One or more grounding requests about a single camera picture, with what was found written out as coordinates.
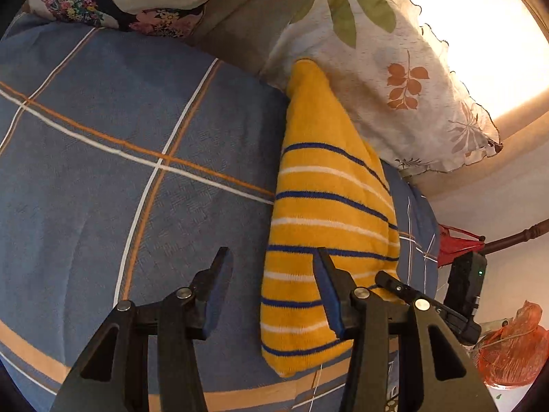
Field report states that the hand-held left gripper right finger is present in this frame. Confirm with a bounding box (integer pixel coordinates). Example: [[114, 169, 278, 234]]
[[312, 247, 498, 412]]

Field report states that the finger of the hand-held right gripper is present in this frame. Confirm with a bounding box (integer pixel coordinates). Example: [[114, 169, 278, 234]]
[[375, 271, 430, 308]]

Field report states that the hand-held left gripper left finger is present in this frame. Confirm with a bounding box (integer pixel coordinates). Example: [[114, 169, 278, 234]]
[[50, 247, 234, 412]]

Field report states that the yellow striped towel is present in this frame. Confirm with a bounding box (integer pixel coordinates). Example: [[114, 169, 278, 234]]
[[259, 58, 401, 379]]

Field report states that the red cloth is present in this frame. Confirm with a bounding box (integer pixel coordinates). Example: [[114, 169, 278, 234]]
[[437, 224, 485, 267]]

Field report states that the dark wooden pole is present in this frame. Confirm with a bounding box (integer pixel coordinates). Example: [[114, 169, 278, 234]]
[[482, 219, 549, 256]]

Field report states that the orange net bag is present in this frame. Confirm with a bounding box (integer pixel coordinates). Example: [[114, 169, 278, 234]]
[[478, 300, 549, 389]]

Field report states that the blue plaid bed sheet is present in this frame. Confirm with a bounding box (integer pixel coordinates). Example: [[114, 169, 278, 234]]
[[0, 11, 442, 412]]

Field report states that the leaf print pillow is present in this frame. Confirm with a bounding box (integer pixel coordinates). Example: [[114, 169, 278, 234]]
[[259, 0, 504, 174]]

